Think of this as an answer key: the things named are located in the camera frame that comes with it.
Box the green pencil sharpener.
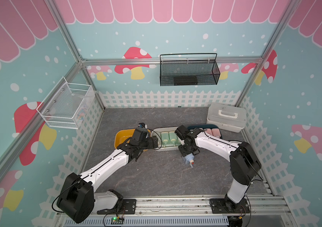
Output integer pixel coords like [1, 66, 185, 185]
[155, 132, 162, 143]
[161, 131, 169, 147]
[169, 131, 179, 147]

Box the yellow plastic storage box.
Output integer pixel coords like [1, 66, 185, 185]
[114, 127, 150, 151]

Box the white plastic storage box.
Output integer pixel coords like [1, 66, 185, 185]
[151, 127, 181, 151]

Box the pink pencil sharpener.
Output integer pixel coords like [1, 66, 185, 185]
[212, 128, 221, 139]
[205, 128, 213, 136]

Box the blue pencil sharpener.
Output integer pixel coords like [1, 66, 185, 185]
[182, 153, 195, 168]

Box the dark teal storage box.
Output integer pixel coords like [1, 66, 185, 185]
[187, 124, 220, 131]

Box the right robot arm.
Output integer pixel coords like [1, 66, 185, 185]
[175, 125, 263, 209]

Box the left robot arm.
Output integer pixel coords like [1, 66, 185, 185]
[53, 127, 159, 224]

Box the translucent plastic lidded case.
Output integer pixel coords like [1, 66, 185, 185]
[206, 103, 247, 133]

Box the small green circuit board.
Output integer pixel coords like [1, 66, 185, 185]
[111, 217, 125, 225]

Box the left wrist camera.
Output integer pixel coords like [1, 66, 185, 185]
[138, 123, 147, 129]

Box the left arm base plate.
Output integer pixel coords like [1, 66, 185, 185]
[97, 199, 137, 216]

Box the black wire mesh basket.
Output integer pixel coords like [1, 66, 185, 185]
[160, 53, 221, 87]

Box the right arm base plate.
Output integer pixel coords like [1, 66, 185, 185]
[209, 198, 250, 216]

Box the white wire mesh basket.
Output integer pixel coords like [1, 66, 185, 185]
[37, 78, 95, 130]

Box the grey slotted cable duct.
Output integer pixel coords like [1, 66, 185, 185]
[64, 216, 230, 227]

